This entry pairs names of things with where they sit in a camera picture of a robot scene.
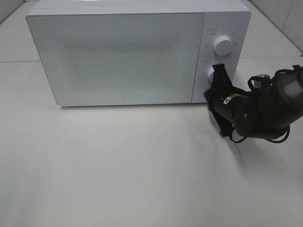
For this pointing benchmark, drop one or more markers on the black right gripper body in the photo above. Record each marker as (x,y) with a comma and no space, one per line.
(229,105)

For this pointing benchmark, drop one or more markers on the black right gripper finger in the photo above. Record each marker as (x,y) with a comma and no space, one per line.
(226,127)
(220,77)

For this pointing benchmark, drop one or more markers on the white timer knob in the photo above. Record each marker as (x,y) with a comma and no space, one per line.
(210,74)

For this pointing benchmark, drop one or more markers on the white microwave door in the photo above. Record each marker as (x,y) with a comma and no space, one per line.
(119,59)

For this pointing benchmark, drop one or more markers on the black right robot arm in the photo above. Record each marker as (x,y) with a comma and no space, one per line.
(266,111)

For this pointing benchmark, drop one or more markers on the upper white power knob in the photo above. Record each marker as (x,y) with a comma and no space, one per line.
(222,45)

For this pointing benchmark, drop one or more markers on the white microwave oven body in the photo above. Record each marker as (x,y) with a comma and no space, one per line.
(230,17)

